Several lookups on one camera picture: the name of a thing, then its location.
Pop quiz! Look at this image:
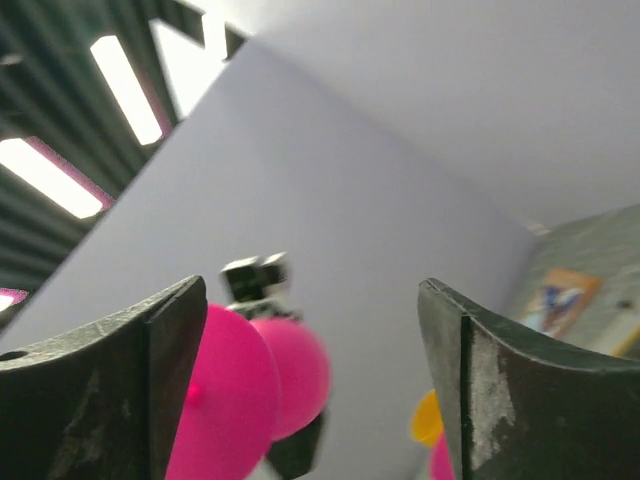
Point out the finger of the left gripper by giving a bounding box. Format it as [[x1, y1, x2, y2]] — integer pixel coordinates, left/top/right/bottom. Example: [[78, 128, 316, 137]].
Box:
[[266, 407, 329, 480]]

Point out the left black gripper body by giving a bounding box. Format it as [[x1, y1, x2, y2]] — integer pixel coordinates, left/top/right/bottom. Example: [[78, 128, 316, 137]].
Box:
[[219, 252, 303, 320]]

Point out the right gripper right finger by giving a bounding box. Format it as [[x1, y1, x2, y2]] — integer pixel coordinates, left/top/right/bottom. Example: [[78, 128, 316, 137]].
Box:
[[417, 279, 639, 479]]

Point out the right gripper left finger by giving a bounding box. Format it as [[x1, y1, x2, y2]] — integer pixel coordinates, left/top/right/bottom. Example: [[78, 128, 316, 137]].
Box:
[[1, 276, 207, 480]]

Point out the pink wine glass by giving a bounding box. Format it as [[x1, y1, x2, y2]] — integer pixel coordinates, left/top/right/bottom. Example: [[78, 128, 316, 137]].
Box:
[[428, 433, 455, 480], [166, 304, 331, 479]]

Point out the yellow wine glass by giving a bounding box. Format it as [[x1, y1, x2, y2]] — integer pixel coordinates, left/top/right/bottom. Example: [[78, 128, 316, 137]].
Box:
[[409, 390, 444, 448]]

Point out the orange picture book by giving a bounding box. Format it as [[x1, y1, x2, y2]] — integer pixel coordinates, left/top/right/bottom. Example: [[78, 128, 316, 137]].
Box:
[[518, 268, 603, 339]]

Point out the yellow framed whiteboard tablet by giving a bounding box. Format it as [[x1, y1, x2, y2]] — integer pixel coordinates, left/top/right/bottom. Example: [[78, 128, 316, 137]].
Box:
[[588, 310, 639, 357]]

